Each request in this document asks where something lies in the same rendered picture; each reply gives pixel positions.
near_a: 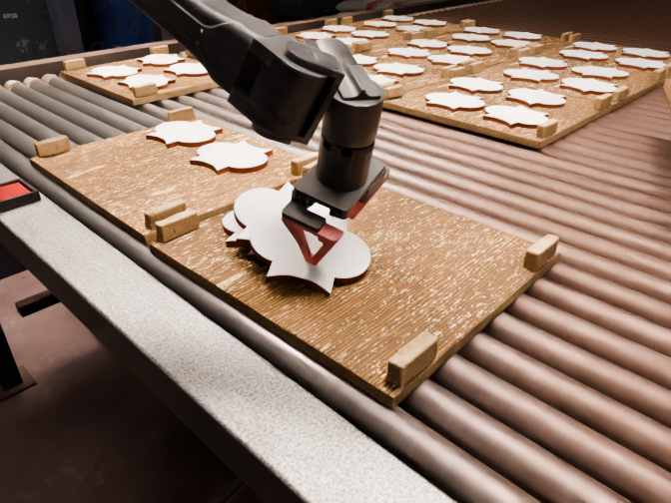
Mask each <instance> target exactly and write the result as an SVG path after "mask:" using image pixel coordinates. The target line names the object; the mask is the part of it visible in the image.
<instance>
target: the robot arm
mask: <svg viewBox="0 0 671 503"><path fill-rule="evenodd" d="M128 1H130V2H131V3H132V4H133V5H135V6H136V7H137V8H138V9H139V10H141V11H142V12H143V13H144V14H145V15H147V16H148V17H149V18H150V19H151V20H153V21H154V22H155V23H156V24H158V25H159V26H160V27H161V28H162V29H164V30H165V31H166V32H167V33H168V34H170V35H171V36H172V37H173V38H175V39H176V40H177V41H178V42H179V43H180V44H182V45H183V46H184V47H185V48H186V49H187V50H188V51H189V52H190V53H191V54H192V55H193V56H194V57H195V58H196V59H197V60H198V61H199V62H200V63H201V65H202V66H203V67H204V68H205V69H206V71H207V72H208V74H209V76H210V78H211V79H212V80H213V81H214V82H215V83H216V84H217V85H219V86H220V87H221V88H222V89H223V90H225V91H226V92H227V93H228V94H230V95H229V98H228V100H227V102H229V103H230V104H231V105H232V106H233V107H235V108H236V109H237V110H238V111H239V112H241V113H242V114H243V115H244V116H245V117H247V118H248V119H249V120H250V121H251V122H252V128H253V129H254V131H255V132H256V133H257V134H259V135H260V136H262V137H263V138H266V139H268V140H272V141H275V142H279V143H283V144H287V145H289V144H290V143H291V141H294V142H298V143H301V144H305V145H307V144H308V143H309V141H310V139H311V138H312V136H313V134H314V133H315V131H316V129H317V127H318V125H319V123H320V121H321V120H322V119H323V122H322V130H321V137H320V145H319V153H318V161H317V163H316V164H315V165H314V166H313V167H312V168H311V169H310V170H309V171H308V172H307V173H306V174H305V175H304V176H303V177H302V178H301V179H300V180H299V181H298V182H297V183H296V184H295V187H294V188H293V189H292V198H291V201H290V202H289V203H288V204H287V205H286V206H285V207H284V208H283V210H282V222H283V223H284V225H285V226H286V227H287V229H288V230H289V232H290V233H291V234H292V236H293V237H294V239H295V240H296V242H297V243H298V245H299V248H300V250H301V252H302V254H303V256H304V259H305V261H306V262H308V263H310V264H312V265H318V263H319V262H320V261H321V260H322V259H323V258H324V257H325V255H326V254H327V253H328V252H329V251H330V250H331V249H332V248H333V247H334V246H335V244H336V243H337V242H338V241H339V239H340V238H341V237H342V236H343V234H344V231H342V230H340V229H338V228H336V227H334V226H331V225H329V224H327V219H326V218H324V217H322V216H320V215H318V214H316V213H314V212H311V211H309V207H312V206H313V204H315V203H317V204H320V205H322V206H324V207H326V208H328V209H330V215H332V216H334V217H336V218H339V219H341V220H346V219H347V218H350V219H352V220H353V219H354V218H355V217H356V216H357V215H358V213H359V212H360V211H361V210H362V209H363V208H364V206H365V205H366V204H367V203H368V202H369V200H370V199H371V198H372V197H373V196H374V195H375V193H376V192H377V191H378V190H379V189H380V188H381V186H382V185H383V184H384V183H385V182H386V180H387V179H388V176H389V172H390V169H389V168H387V167H386V166H385V163H384V162H383V161H380V160H378V159H375V158H373V157H372V153H373V149H374V144H375V139H376V134H377V130H378V125H379V120H380V116H381V111H382V106H383V102H384V97H385V91H384V89H383V87H382V86H381V85H380V84H378V83H377V82H375V81H373V80H371V79H370V77H369V75H368V74H367V72H366V70H365V69H364V67H363V66H362V65H359V64H358V63H357V61H356V60H355V58H354V56H353V55H352V53H351V51H350V50H349V48H348V46H347V45H346V44H345V43H344V42H343V41H341V40H340V39H337V38H331V37H328V38H322V39H319V40H317V41H314V40H311V39H308V38H304V39H303V41H302V43H300V42H298V41H297V40H296V39H294V38H293V37H292V36H291V35H284V34H282V33H281V32H280V31H278V30H277V29H276V28H275V27H273V26H272V25H271V24H270V23H268V22H267V21H265V20H261V19H258V18H256V17H253V16H251V15H249V14H247V13H245V12H244V11H242V10H240V9H238V8H237V7H235V6H234V5H232V4H231V3H229V2H228V1H226V0H128ZM304 231H306V232H309V233H311V234H313V235H314V236H316V237H318V241H319V242H321V243H322V244H323V245H322V246H321V247H320V249H319V250H318V251H317V252H316V253H315V254H312V253H311V250H310V247H309V244H308V241H307V238H306V235H305V232H304Z"/></svg>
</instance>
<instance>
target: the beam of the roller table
mask: <svg viewBox="0 0 671 503"><path fill-rule="evenodd" d="M39 193H40V192H39ZM40 197H41V201H38V202H35V203H31V204H28V205H25V206H21V207H18V208H15V209H11V210H8V211H5V212H2V213H0V243H1V244H2V245H3V246H4V247H5V248H6V249H7V250H8V251H9V252H10V253H11V254H12V255H13V256H14V257H15V258H17V259H18V260H19V261H20V262H21V263H22V264H23V265H24V266H25V267H26V268H27V269H28V270H29V271H30V272H31V273H32V274H33V275H34V276H35V277H36V278H37V279H38V280H39V281H40V282H41V283H42V284H43V285H44V286H45V287H46V288H47V289H48V290H49V291H50V292H51V293H52V294H53V295H54V296H55V297H57V298H58V299H59V300H60V301H61V302H62V303H63V304H64V305H65V306H66V307H67V308H68V309H69V310H70V311H71V312H72V313H73V314H74V315H75V316H76V317H77V318H78V319H79V320H80V321H81V322H82V323H83V324H84V325H85V326H86V327H87V328H88V329H89V330H90V331H91V332H92V333H93V334H94V335H95V336H96V337H97V338H98V339H99V340H100V341H101V342H102V343H103V344H104V345H105V346H106V347H107V348H108V349H109V350H110V351H111V352H112V353H113V354H114V355H115V356H116V357H117V358H118V359H120V360H121V361H122V362H123V363H124V364H125V365H126V366H127V367H128V368H129V369H130V370H131V371H132V372H133V373H134V374H135V375H136V376H137V377H138V378H139V379H140V380H141V381H142V382H143V383H144V384H145V385H146V386H147V387H148V388H149V389H150V390H151V391H152V392H153V393H154V394H155V395H156V396H157V397H158V398H159V399H160V400H161V401H162V402H163V403H164V404H165V405H166V406H167V407H168V408H169V409H170V410H171V411H172V412H173V413H174V414H175V415H176V416H177V417H178V418H179V419H180V420H181V421H183V422H184V423H185V424H186V425H187V426H188V427H189V428H190V429H191V430H192V431H193V432H194V433H195V434H196V435H197V436H198V437H199V438H200V439H201V440H202V441H203V442H204V443H205V444H206V445H207V446H208V447H209V448H210V449H211V450H212V451H213V452H214V453H215V454H216V455H217V456H218V457H219V458H220V459H221V460H222V461H223V462H224V463H225V464H226V465H227V466H228V467H229V468H230V469H231V470H232V471H233V472H234V473H235V474H236V475H237V476H238V477H239V478H240V479H241V480H242V481H243V482H244V483H246V484H247V485H248V486H249V487H250V488H251V489H252V490H253V491H254V492H255V493H256V494H257V495H258V496H259V497H260V498H261V499H262V500H263V501H264V502H265V503H457V502H456V501H455V500H453V499H452V498H451V497H449V496H448V495H447V494H445V493H444V492H443V491H441V490H440V489H439V488H437V487H436V486H435V485H433V484H432V483H431V482H429V481H428V480H427V479H425V478H424V477H422V476H421V475H420V474H418V473H417V472H416V471H414V470H413V469H412V468H410V467H409V466H408V465H406V464H405V463H404V462H402V461H401V460H400V459H398V458H397V457H396V456H394V455H393V454H391V453H390V452H389V451H387V450H386V449H385V448H383V447H382V446H381V445H379V444H378V443H377V442H375V441H374V440H373V439H371V438H370V437H369V436H367V435H366V434H365V433H363V432H362V431H360V430H359V429H358V428H356V427H355V426H354V425H352V424H351V423H350V422H348V421H347V420H346V419H344V418H343V417H342V416H340V415H339V414H338V413H336V412H335V411H334V410H332V409H331V408H330V407H328V406H327V405H325V404H324V403H323V402H321V401H320V400H319V399H317V398H316V397H315V396H313V395H312V394H311V393H309V392H308V391H307V390H305V389H304V388H303V387H301V386H300V385H299V384H297V383H296V382H294V381H293V380H292V379H290V378H289V377H288V376H286V375H285V374H284V373H282V372H281V371H280V370H278V369H277V368H276V367H274V366H273V365H272V364H270V363H269V362H268V361H266V360H265V359H263V358H262V357H261V356H259V355H258V354H257V353H255V352H254V351H253V350H251V349H250V348H249V347H247V346H246V345H245V344H243V343H242V342H241V341H239V340H238V339H237V338H235V337H234V336H233V335H231V334H230V333H228V332H227V331H226V330H224V329H223V328H222V327H220V326H219V325H218V324H216V323H215V322H214V321H212V320H211V319H210V318H208V317H207V316H206V315H204V314H203V313H202V312H200V311H199V310H197V309H196V308H195V307H193V306H192V305H191V304H189V303H188V302H187V301H185V300H184V299H183V298H181V297H180V296H179V295H177V294H176V293H175V292H173V291H172V290H171V289H169V288H168V287H166V286H165V285H164V284H162V283H161V282H160V281H158V280H157V279H156V278H154V277H153V276H152V275H150V274H149V273H148V272H146V271H145V270H144V269H142V268H141V267H140V266H138V265H137V264H136V263H134V262H133V261H131V260H130V259H129V258H127V257H126V256H125V255H123V254H122V253H121V252H119V251H118V250H116V249H115V248H114V247H112V246H111V245H110V244H108V243H107V242H106V241H104V240H103V239H101V238H100V237H99V236H97V235H96V234H95V233H93V232H92V231H91V230H89V229H88V228H87V227H85V226H84V225H83V224H81V223H80V222H79V221H77V220H76V219H75V218H73V217H72V216H71V215H69V214H68V213H66V212H65V211H64V210H62V209H61V208H60V207H58V206H57V205H56V204H54V203H53V202H52V201H50V200H49V199H48V198H46V197H45V196H44V195H42V194H41V193H40Z"/></svg>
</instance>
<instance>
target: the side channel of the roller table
mask: <svg viewBox="0 0 671 503"><path fill-rule="evenodd" d="M483 1H488V0H431V1H424V2H418V3H411V4H404V5H398V6H391V7H385V8H378V9H371V10H365V11H358V12H351V13H345V14H338V15H331V16H325V17H319V18H313V19H306V20H299V21H293V22H286V23H279V24H273V25H272V26H273V27H275V28H279V27H284V26H285V27H288V33H294V32H300V31H306V30H312V29H317V28H322V27H323V26H324V25H325V20H327V19H334V18H336V19H337V24H338V25H341V23H340V22H341V18H343V17H348V16H351V17H352V23H353V22H359V21H364V20H370V19H376V18H382V12H383V11H385V10H393V16H397V15H399V16H401V15H404V14H410V13H416V12H423V11H429V10H435V9H441V8H446V7H452V6H458V5H463V4H469V3H471V4H473V3H474V2H475V3H478V2H483ZM162 45H167V46H168V49H169V53H171V54H178V55H179V54H180V53H181V52H185V50H187V49H186V48H185V47H184V46H183V45H182V44H180V43H179V42H178V41H177V40H176V39H173V40H167V41H160V42H153V43H147V44H140V45H133V46H127V47H120V48H114V49H107V50H100V51H94V52H87V53H80V54H74V55H67V56H61V57H54V58H47V59H41V60H34V61H27V62H21V63H14V64H7V65H1V66H0V85H1V86H3V87H4V85H5V83H6V82H7V81H10V80H13V81H19V82H21V83H23V81H24V80H25V79H26V78H28V77H32V78H38V79H40V80H41V79H42V77H43V76H44V75H46V74H50V75H51V74H52V75H56V76H58V77H59V75H60V73H61V71H66V70H65V69H64V65H63V61H67V60H73V59H81V58H82V59H84V60H85V63H86V66H87V67H90V66H96V65H102V64H108V63H114V62H120V61H126V60H132V59H138V58H144V57H146V56H149V55H151V53H150V47H156V46H162Z"/></svg>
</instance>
